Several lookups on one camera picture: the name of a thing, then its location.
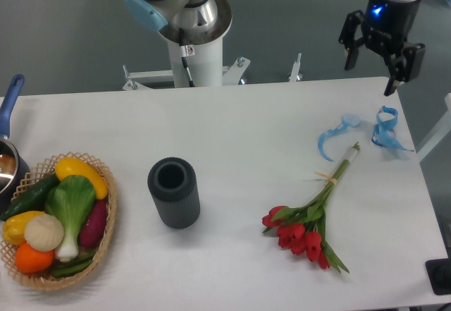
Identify green bok choy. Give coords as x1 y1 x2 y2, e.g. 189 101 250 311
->
44 175 96 262

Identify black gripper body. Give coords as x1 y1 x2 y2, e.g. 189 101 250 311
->
361 0 421 58

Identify yellow bell pepper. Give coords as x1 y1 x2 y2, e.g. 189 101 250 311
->
2 211 44 245

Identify red tulip bouquet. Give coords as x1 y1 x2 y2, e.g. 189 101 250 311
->
261 142 361 273

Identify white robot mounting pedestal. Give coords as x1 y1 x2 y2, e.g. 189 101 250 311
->
121 32 304 92

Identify purple sweet potato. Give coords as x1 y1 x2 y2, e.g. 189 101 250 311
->
79 200 107 248

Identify light blue ribbon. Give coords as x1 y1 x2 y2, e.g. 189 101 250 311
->
317 114 361 162

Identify cream white onion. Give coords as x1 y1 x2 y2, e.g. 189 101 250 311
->
24 214 64 252

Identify orange fruit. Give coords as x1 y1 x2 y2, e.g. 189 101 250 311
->
15 243 54 274

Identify black cable on pedestal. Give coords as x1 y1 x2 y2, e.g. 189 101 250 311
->
178 28 196 87

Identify white frame at right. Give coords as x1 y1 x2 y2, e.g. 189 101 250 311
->
416 93 450 162

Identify dark grey ribbed vase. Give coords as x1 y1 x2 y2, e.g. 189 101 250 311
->
147 157 201 229

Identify black device at edge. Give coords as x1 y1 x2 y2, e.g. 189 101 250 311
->
425 258 450 295

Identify blue curled ribbon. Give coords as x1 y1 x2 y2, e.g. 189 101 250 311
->
371 106 414 152

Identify dark green cucumber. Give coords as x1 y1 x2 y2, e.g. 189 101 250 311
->
1 173 60 221

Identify blue handled saucepan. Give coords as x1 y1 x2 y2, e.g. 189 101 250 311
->
1 74 30 212

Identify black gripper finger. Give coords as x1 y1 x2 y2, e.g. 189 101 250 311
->
338 10 364 71
383 42 426 96

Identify woven wicker basket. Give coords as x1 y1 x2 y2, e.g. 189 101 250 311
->
1 152 118 291

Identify green bean pods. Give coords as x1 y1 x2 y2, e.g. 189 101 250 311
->
50 252 94 279

